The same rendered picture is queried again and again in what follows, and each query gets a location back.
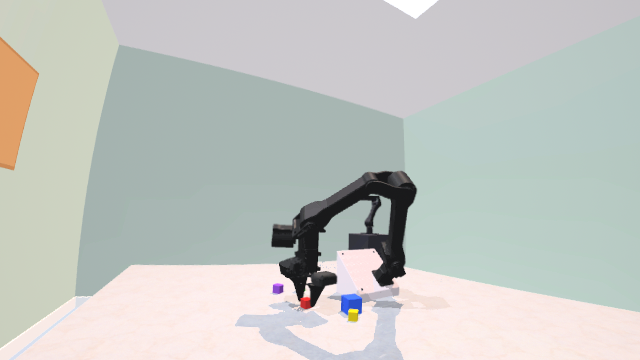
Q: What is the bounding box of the red block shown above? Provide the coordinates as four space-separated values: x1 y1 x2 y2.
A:
300 297 312 309

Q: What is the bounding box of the small yellow block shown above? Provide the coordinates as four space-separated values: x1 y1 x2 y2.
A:
348 309 358 322

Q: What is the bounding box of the blue cube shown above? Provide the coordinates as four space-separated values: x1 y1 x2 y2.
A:
341 294 362 315

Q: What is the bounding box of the purple block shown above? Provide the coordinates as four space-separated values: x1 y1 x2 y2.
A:
272 283 284 294

